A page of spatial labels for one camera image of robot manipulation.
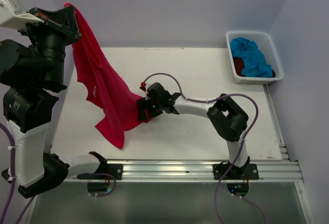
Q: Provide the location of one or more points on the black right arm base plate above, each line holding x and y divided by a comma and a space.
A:
247, 172

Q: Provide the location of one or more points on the white plastic laundry basket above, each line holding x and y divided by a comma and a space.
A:
266, 47

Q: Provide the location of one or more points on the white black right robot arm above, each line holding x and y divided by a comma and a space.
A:
226, 116

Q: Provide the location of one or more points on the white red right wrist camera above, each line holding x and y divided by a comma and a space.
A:
144, 87

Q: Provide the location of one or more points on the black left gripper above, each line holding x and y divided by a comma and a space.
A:
62, 22

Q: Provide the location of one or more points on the dark red t shirt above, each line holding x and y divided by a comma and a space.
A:
253, 69

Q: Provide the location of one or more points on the blue t shirt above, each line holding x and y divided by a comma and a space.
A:
245, 49

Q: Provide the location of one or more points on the aluminium mounting rail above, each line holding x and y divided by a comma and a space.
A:
201, 171

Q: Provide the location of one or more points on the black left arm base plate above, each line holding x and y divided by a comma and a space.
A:
114, 169

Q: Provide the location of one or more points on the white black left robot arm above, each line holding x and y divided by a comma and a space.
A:
34, 75

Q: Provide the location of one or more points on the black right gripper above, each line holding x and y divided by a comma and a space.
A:
142, 104

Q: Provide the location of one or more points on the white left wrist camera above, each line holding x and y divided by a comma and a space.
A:
13, 10

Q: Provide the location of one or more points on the pink red t shirt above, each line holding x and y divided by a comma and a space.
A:
105, 88

